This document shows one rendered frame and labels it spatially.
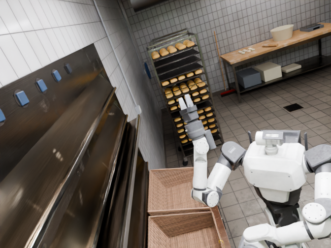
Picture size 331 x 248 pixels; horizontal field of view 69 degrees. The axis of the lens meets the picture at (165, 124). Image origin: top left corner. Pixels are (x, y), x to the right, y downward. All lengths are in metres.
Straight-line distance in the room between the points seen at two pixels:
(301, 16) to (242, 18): 1.28
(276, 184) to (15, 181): 1.06
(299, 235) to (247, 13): 5.11
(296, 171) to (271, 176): 0.11
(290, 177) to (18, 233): 1.04
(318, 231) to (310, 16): 5.63
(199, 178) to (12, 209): 0.78
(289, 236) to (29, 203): 0.92
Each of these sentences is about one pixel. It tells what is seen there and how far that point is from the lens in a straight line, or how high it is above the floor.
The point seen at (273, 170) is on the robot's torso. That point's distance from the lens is 1.23.
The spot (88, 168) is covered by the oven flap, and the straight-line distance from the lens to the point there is 1.28.
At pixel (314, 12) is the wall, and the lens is 6.44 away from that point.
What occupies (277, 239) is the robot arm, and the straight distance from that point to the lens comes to 1.13.
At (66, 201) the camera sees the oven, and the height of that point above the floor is 1.65.
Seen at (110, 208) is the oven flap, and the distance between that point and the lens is 1.27.
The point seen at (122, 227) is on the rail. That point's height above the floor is 1.44.
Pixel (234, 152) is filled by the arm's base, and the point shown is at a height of 1.40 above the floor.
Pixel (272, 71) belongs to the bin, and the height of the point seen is 0.41.
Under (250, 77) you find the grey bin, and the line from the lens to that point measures 5.28.
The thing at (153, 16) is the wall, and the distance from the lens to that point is 5.46.
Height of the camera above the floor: 2.15
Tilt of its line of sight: 24 degrees down
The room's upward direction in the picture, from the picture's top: 20 degrees counter-clockwise
